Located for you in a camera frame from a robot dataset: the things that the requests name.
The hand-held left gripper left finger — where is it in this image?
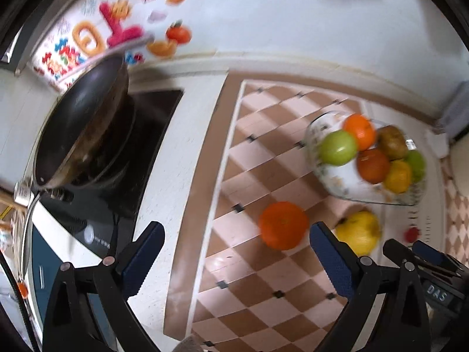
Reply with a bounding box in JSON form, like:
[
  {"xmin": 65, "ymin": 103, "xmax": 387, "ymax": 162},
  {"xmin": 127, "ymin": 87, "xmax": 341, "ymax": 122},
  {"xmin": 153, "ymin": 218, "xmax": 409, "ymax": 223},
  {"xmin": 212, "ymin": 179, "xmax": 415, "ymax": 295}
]
[{"xmin": 43, "ymin": 221, "xmax": 165, "ymax": 352}]

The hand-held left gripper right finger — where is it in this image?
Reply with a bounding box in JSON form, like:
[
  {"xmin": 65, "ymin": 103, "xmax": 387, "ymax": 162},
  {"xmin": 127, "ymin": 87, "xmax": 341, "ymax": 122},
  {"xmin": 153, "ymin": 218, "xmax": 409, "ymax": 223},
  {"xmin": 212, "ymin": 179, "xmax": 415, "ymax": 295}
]
[{"xmin": 310, "ymin": 221, "xmax": 432, "ymax": 352}]

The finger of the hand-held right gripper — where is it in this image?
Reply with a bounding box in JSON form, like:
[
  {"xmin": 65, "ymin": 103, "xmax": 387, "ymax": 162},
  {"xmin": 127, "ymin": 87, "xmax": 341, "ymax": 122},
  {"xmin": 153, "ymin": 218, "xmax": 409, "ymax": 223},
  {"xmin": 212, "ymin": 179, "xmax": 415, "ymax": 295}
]
[
  {"xmin": 383, "ymin": 238, "xmax": 423, "ymax": 270},
  {"xmin": 412, "ymin": 241, "xmax": 468, "ymax": 278}
]

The light yellow fruit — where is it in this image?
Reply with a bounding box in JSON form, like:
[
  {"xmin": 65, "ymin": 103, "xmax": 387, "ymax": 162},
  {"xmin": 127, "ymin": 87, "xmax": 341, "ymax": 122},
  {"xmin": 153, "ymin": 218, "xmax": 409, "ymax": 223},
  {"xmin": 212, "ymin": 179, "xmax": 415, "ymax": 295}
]
[{"xmin": 335, "ymin": 211, "xmax": 382, "ymax": 255}]

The orange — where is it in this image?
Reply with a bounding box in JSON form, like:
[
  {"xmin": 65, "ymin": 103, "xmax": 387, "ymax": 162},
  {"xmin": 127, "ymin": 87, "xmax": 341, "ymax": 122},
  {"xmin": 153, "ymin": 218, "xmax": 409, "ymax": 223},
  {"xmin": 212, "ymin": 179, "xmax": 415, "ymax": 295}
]
[
  {"xmin": 343, "ymin": 114, "xmax": 378, "ymax": 152},
  {"xmin": 258, "ymin": 201, "xmax": 310, "ymax": 251}
]

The dark yellow fruit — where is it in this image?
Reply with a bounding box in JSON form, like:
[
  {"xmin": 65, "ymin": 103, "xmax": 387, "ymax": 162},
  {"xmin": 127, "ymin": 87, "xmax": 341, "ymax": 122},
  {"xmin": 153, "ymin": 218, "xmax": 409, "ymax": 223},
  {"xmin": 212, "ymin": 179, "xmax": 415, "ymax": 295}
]
[{"xmin": 383, "ymin": 159, "xmax": 413, "ymax": 194}]

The patterned oval plate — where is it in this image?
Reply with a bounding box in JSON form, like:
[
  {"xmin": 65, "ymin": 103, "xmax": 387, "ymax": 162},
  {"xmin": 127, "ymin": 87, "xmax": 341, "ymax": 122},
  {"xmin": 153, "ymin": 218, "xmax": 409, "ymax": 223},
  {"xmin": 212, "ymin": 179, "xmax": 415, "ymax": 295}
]
[{"xmin": 305, "ymin": 111, "xmax": 429, "ymax": 206}]

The green apple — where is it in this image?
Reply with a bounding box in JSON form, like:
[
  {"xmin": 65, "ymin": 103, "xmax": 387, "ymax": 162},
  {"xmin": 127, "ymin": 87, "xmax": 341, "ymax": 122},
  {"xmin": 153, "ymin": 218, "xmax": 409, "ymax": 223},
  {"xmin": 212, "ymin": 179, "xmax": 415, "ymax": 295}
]
[
  {"xmin": 405, "ymin": 150, "xmax": 427, "ymax": 183},
  {"xmin": 318, "ymin": 130, "xmax": 359, "ymax": 166}
]

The dark red orange fruit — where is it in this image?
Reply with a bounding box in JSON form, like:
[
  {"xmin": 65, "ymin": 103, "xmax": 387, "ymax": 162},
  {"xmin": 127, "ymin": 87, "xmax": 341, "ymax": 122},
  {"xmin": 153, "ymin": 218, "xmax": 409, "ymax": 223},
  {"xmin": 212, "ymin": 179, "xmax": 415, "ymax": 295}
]
[{"xmin": 356, "ymin": 148, "xmax": 391, "ymax": 185}]

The brown round fruit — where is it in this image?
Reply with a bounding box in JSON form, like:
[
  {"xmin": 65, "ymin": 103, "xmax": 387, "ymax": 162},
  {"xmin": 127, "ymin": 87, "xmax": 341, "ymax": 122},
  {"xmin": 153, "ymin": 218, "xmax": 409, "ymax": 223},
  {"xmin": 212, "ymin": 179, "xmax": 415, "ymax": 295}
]
[{"xmin": 377, "ymin": 125, "xmax": 409, "ymax": 160}]

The checkered table mat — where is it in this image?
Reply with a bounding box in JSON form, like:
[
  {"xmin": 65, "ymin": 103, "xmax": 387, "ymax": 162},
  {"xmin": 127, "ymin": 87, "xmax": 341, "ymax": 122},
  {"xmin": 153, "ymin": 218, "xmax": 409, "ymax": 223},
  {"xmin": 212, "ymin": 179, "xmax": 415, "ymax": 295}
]
[{"xmin": 163, "ymin": 70, "xmax": 469, "ymax": 352}]

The small white cup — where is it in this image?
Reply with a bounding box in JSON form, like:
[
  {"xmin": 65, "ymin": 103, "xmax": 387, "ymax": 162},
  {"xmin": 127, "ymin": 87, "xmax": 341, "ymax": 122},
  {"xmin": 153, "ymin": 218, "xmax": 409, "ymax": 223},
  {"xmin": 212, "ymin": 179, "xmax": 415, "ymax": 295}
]
[{"xmin": 14, "ymin": 180, "xmax": 35, "ymax": 206}]

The black glass gas stove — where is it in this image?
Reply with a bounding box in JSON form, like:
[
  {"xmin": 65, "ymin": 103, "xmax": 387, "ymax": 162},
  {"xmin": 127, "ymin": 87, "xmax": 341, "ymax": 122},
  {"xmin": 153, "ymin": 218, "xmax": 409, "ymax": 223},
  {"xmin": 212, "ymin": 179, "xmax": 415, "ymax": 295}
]
[{"xmin": 35, "ymin": 89, "xmax": 184, "ymax": 258}]

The black frying pan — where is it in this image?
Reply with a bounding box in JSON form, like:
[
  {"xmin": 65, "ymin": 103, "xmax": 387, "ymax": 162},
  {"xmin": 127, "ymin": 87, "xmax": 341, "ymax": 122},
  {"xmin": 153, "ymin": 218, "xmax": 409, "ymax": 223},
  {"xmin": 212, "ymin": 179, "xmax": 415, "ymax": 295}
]
[{"xmin": 22, "ymin": 54, "xmax": 137, "ymax": 228}]

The black range hood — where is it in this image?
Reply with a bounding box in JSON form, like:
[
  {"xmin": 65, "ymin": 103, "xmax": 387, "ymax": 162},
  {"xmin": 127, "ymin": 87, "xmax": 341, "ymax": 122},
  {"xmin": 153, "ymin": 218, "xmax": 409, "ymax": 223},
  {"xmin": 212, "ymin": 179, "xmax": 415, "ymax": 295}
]
[{"xmin": 0, "ymin": 0, "xmax": 76, "ymax": 78}]

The gold ingot wall sticker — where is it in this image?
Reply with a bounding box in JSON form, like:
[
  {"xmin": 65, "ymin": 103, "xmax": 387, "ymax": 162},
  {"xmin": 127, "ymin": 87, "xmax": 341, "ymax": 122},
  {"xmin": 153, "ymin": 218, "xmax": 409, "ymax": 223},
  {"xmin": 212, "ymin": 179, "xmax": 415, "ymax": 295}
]
[{"xmin": 147, "ymin": 40, "xmax": 179, "ymax": 60}]

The colourful letter wall sticker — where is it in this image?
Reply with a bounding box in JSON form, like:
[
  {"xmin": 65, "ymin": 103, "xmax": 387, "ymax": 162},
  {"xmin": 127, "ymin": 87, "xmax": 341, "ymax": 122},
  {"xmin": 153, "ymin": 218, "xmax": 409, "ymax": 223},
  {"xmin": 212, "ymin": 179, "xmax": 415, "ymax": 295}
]
[{"xmin": 31, "ymin": 0, "xmax": 155, "ymax": 86}]

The persimmon wall sticker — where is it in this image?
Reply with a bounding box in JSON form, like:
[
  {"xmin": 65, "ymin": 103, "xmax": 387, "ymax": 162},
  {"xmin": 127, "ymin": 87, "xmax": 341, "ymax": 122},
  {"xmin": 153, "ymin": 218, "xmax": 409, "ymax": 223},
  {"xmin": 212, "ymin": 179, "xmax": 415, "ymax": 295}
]
[{"xmin": 166, "ymin": 20, "xmax": 192, "ymax": 44}]

